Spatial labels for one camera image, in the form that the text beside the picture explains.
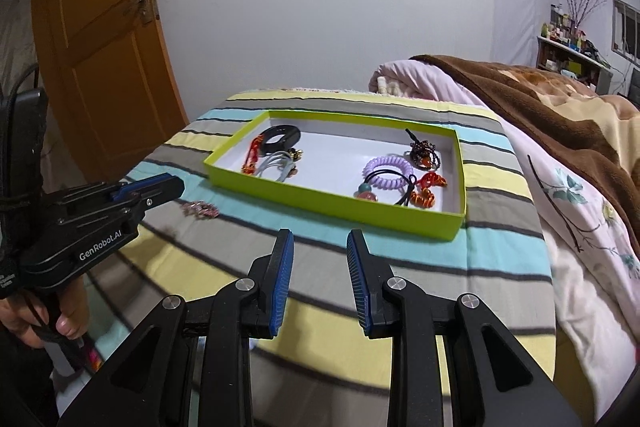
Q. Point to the black padded chair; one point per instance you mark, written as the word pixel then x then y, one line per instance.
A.
pixel 635 89

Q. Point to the black wristband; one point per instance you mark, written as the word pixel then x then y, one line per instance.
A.
pixel 270 147

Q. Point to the person's left hand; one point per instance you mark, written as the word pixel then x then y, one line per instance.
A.
pixel 67 319

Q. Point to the pink floral quilt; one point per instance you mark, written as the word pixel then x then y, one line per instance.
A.
pixel 585 267

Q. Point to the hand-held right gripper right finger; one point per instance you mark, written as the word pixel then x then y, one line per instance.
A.
pixel 359 287

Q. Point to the silver grey hair clip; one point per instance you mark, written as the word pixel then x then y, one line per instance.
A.
pixel 265 167

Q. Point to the orange red knot ornament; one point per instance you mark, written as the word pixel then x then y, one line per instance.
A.
pixel 431 181

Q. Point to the red beaded pendant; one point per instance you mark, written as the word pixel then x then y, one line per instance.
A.
pixel 252 155

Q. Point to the barred window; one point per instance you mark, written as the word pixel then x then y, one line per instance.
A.
pixel 627 32

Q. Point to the row of bottles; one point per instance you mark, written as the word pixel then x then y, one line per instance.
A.
pixel 565 32

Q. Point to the gold and black charm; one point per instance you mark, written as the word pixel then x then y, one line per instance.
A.
pixel 297 154

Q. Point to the orange wooden door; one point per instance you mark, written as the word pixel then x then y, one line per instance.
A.
pixel 110 72

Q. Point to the lime green shallow box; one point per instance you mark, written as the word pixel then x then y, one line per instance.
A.
pixel 325 202

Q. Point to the purple flower branches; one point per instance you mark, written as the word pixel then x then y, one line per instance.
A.
pixel 582 4

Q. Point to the small pink brown hair clip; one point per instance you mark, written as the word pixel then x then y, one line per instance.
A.
pixel 200 208

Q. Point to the cluttered desk with vase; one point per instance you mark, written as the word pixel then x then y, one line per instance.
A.
pixel 570 62

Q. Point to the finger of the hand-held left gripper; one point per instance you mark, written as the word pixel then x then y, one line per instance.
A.
pixel 137 188
pixel 162 194

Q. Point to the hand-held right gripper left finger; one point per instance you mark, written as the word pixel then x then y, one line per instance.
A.
pixel 280 287

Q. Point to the brown and cream blanket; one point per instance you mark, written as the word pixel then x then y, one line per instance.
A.
pixel 550 122

